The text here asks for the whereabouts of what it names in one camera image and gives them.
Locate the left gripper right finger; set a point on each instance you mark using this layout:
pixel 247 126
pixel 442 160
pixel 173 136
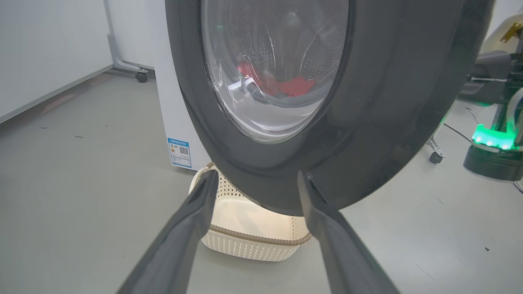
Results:
pixel 343 253

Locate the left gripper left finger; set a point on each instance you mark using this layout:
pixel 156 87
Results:
pixel 175 245

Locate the dark round washer door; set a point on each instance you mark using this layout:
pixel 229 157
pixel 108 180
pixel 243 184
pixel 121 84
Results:
pixel 388 122

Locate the red and white garment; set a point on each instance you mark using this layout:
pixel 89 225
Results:
pixel 296 86

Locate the cream perforated laundry basket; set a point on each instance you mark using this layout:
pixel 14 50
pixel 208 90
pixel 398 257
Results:
pixel 245 232

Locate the white front-load washing machine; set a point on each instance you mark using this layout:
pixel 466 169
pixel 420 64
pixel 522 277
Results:
pixel 171 102

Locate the blue energy label sticker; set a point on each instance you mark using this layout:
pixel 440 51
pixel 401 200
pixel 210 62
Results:
pixel 179 152

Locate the metal partition leg with caster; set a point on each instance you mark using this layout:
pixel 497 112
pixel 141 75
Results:
pixel 436 157
pixel 122 65

